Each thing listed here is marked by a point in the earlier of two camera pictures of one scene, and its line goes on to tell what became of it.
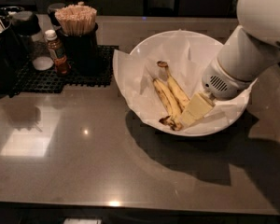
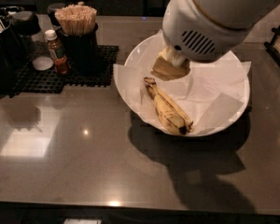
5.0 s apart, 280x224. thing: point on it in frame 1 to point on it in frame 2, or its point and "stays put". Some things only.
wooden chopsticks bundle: [77, 20] stays put
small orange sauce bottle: [57, 53] stays put
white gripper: [221, 82] to [194, 28]
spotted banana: [180, 96] to [188, 122]
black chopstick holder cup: [80, 51] stays put
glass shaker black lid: [27, 25] stays put
